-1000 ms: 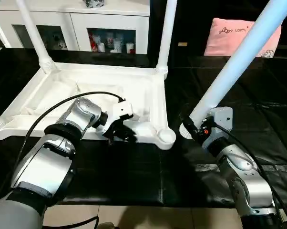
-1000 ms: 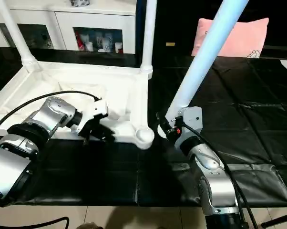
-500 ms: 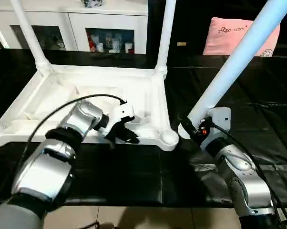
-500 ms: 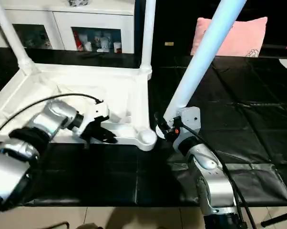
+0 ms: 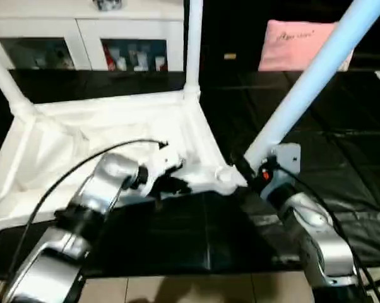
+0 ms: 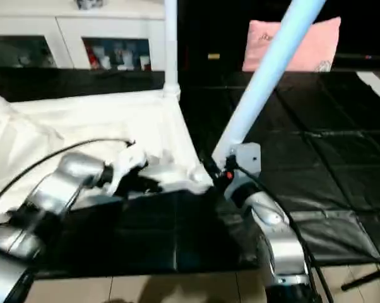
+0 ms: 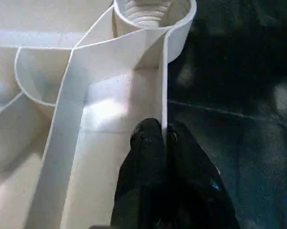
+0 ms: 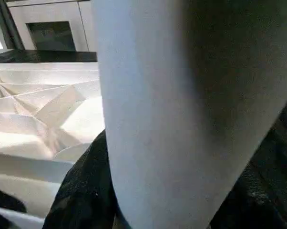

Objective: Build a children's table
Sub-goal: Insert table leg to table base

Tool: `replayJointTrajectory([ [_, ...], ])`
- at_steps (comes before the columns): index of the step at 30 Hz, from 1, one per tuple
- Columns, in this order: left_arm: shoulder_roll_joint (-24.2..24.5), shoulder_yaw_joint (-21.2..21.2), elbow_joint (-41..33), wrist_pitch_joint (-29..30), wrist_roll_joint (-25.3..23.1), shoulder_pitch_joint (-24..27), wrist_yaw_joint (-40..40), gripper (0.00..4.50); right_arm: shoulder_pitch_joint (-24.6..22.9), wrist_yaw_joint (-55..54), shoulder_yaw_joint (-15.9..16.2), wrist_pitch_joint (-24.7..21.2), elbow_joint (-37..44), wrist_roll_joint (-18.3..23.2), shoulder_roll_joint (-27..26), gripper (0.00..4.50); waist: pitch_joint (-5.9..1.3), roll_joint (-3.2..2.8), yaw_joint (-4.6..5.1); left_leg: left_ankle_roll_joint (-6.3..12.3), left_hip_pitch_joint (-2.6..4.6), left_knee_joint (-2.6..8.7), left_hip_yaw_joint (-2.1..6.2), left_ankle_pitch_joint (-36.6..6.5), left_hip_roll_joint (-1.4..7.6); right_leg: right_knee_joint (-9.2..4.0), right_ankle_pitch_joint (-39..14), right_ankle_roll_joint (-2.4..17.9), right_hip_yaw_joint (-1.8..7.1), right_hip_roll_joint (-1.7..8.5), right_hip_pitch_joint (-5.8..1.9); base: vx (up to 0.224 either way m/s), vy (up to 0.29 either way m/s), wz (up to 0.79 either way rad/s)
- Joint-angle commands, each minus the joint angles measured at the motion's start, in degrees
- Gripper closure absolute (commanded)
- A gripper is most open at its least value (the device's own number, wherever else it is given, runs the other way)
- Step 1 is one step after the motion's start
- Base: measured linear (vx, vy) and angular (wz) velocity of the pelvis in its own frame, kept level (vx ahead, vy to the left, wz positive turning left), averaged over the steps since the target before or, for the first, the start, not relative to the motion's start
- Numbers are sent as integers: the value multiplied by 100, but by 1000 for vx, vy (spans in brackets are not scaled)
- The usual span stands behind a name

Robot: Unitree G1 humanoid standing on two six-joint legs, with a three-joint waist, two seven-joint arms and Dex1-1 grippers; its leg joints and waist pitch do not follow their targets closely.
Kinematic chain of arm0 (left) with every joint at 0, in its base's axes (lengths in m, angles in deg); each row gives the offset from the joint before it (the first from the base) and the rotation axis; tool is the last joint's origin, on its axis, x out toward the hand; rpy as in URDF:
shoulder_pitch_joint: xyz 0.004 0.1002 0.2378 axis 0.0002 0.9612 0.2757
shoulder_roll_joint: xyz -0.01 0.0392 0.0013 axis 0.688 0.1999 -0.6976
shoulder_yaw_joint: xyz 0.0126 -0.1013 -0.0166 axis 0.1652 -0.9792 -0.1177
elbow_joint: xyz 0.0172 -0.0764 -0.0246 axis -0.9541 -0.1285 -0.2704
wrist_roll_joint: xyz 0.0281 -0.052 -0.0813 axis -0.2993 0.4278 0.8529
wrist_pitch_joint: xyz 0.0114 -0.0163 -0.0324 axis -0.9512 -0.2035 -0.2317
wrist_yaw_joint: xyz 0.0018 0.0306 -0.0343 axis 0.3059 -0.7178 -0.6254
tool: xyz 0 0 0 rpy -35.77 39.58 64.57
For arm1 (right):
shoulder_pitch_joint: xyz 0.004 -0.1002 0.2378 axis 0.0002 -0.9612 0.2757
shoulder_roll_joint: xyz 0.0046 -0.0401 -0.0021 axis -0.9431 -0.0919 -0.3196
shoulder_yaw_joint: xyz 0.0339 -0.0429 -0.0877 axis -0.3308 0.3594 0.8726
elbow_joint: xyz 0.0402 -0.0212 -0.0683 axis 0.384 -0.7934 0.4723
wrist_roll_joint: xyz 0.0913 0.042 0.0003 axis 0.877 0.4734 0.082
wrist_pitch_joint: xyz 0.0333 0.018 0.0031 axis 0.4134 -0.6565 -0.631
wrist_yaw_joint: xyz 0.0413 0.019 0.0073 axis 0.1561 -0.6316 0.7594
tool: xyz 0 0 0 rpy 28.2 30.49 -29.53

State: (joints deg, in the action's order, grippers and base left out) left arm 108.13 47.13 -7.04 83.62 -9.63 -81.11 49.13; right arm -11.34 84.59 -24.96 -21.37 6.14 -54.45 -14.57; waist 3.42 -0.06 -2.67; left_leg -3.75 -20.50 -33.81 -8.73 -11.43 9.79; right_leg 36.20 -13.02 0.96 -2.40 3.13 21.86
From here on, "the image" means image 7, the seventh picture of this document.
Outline white plastic table top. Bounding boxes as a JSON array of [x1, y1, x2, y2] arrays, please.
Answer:
[[0, 0, 197, 229]]

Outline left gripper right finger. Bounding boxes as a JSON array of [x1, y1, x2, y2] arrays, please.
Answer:
[[164, 122, 240, 229]]

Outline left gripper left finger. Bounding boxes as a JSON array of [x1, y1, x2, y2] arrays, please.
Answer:
[[110, 118, 169, 229]]

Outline black work mat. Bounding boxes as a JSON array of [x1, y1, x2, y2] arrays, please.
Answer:
[[162, 0, 287, 229]]

